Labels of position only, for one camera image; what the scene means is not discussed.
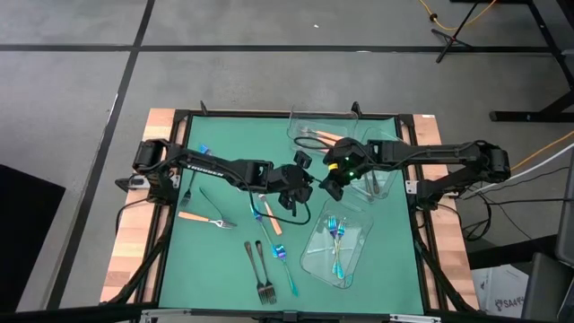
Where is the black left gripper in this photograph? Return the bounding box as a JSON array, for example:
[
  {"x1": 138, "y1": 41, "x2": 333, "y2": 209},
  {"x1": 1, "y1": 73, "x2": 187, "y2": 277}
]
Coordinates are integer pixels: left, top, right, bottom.
[{"x1": 268, "y1": 163, "x2": 314, "y2": 218}]

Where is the wooden handled silver fork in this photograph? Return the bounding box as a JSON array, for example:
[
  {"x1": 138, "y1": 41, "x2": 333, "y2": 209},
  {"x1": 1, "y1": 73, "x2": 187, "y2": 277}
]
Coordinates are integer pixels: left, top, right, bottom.
[
  {"x1": 303, "y1": 127, "x2": 344, "y2": 142},
  {"x1": 178, "y1": 211, "x2": 237, "y2": 229},
  {"x1": 257, "y1": 192, "x2": 284, "y2": 237},
  {"x1": 309, "y1": 134, "x2": 338, "y2": 147}
]

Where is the large dark steel fork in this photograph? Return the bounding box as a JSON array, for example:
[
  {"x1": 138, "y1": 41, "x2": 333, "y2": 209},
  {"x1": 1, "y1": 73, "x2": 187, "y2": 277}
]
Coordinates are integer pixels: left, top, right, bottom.
[
  {"x1": 243, "y1": 240, "x2": 270, "y2": 306},
  {"x1": 254, "y1": 239, "x2": 278, "y2": 306}
]

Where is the clear plastic container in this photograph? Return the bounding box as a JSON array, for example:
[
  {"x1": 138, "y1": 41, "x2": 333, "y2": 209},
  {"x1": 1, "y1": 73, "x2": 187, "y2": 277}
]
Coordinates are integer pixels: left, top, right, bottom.
[
  {"x1": 299, "y1": 196, "x2": 375, "y2": 289},
  {"x1": 286, "y1": 107, "x2": 360, "y2": 156},
  {"x1": 344, "y1": 125, "x2": 407, "y2": 204}
]

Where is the green table mat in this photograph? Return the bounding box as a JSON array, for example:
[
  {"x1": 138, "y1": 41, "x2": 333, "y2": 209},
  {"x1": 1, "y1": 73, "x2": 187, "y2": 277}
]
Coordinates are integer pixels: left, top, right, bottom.
[{"x1": 157, "y1": 114, "x2": 426, "y2": 315}]

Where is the black tripod stand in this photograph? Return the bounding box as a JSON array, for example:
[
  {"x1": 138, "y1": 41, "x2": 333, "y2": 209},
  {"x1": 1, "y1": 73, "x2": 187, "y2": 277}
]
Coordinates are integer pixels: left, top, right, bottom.
[{"x1": 430, "y1": 0, "x2": 483, "y2": 65}]

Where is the white cardboard box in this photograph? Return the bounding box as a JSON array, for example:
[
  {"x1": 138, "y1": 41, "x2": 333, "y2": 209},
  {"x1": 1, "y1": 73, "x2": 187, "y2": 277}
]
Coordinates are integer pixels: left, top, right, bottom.
[{"x1": 470, "y1": 263, "x2": 531, "y2": 320}]

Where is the grey cabinet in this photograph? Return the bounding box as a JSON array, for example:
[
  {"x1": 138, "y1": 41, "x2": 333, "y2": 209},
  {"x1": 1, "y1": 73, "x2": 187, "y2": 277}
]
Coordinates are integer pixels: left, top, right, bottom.
[{"x1": 554, "y1": 147, "x2": 574, "y2": 269}]

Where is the black gantry crossbar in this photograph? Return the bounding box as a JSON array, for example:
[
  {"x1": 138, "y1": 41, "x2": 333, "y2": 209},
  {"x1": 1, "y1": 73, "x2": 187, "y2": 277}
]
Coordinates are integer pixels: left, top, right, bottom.
[{"x1": 0, "y1": 301, "x2": 494, "y2": 323}]

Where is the black floor mat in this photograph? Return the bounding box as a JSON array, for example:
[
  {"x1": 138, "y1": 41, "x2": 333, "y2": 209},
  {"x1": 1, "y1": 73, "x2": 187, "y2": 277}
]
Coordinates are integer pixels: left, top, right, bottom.
[{"x1": 0, "y1": 163, "x2": 67, "y2": 315}]

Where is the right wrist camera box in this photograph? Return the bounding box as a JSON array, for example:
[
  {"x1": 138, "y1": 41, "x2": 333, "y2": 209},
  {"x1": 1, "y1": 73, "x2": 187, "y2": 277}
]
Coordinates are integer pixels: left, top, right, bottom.
[{"x1": 318, "y1": 178, "x2": 345, "y2": 202}]

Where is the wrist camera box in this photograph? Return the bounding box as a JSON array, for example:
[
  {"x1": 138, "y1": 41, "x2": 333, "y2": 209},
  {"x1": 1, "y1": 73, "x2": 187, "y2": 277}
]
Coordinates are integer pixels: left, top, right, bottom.
[
  {"x1": 318, "y1": 178, "x2": 345, "y2": 202},
  {"x1": 293, "y1": 151, "x2": 314, "y2": 170}
]

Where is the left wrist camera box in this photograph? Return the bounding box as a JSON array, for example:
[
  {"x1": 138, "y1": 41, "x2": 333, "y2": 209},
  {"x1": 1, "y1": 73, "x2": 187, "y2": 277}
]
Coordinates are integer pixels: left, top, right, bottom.
[{"x1": 293, "y1": 151, "x2": 314, "y2": 170}]

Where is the black aluminium table frame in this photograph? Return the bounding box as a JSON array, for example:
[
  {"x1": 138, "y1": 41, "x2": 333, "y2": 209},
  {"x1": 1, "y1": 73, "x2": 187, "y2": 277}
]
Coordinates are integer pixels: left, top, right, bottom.
[{"x1": 101, "y1": 100, "x2": 480, "y2": 315}]

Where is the yellow floor cable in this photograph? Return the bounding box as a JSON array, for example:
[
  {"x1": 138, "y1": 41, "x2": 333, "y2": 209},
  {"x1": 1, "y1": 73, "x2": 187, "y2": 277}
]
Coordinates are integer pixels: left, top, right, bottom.
[{"x1": 417, "y1": 0, "x2": 500, "y2": 32}]

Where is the silver metal bracket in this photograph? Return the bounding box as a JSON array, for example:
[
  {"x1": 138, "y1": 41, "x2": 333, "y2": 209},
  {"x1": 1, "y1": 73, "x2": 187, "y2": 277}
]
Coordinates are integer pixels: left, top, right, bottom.
[
  {"x1": 388, "y1": 312, "x2": 443, "y2": 323},
  {"x1": 139, "y1": 307, "x2": 192, "y2": 323}
]

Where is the black desk frame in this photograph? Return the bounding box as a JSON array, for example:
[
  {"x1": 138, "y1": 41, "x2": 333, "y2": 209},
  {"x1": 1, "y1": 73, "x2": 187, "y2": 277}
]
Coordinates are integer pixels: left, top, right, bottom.
[{"x1": 450, "y1": 0, "x2": 574, "y2": 125}]

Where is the white floor cable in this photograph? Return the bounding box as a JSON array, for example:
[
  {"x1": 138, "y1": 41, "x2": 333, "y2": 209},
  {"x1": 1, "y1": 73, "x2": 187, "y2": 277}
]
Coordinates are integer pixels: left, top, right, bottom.
[{"x1": 461, "y1": 142, "x2": 574, "y2": 199}]

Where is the yellow extension cord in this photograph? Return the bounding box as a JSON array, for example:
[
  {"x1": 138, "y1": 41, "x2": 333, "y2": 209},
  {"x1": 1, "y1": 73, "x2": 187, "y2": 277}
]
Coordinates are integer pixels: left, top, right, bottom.
[{"x1": 510, "y1": 129, "x2": 574, "y2": 171}]

